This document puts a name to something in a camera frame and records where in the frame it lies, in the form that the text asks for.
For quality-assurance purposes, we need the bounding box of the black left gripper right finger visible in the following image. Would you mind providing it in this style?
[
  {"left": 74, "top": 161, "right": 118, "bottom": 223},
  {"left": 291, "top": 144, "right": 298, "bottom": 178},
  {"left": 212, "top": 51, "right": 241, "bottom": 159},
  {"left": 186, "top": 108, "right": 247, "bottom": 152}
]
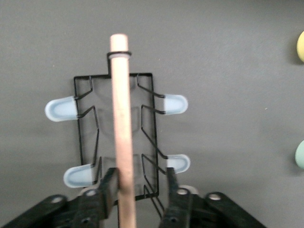
[{"left": 161, "top": 167, "right": 193, "bottom": 228}]

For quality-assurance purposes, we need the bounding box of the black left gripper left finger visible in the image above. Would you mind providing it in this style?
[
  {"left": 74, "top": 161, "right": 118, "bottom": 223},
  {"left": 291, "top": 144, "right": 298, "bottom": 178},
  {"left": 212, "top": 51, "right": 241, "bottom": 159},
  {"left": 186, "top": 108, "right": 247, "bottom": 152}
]
[{"left": 73, "top": 167, "right": 119, "bottom": 228}]

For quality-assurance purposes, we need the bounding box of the black wire cup holder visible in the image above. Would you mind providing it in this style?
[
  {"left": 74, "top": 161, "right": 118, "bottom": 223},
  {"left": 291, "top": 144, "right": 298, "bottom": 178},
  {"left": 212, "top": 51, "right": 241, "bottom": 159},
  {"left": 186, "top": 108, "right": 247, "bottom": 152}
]
[{"left": 44, "top": 34, "right": 191, "bottom": 228}]

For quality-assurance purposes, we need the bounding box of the mint green plastic cup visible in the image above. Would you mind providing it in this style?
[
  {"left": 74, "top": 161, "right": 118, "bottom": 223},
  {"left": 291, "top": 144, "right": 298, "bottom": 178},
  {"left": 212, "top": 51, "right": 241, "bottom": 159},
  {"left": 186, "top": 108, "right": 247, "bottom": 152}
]
[{"left": 294, "top": 140, "right": 304, "bottom": 170}]

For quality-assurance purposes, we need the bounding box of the yellow plastic cup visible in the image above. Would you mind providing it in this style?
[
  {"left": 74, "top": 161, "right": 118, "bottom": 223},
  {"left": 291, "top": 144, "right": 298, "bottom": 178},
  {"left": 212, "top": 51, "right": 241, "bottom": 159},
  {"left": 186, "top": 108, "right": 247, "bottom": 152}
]
[{"left": 296, "top": 30, "right": 304, "bottom": 63}]

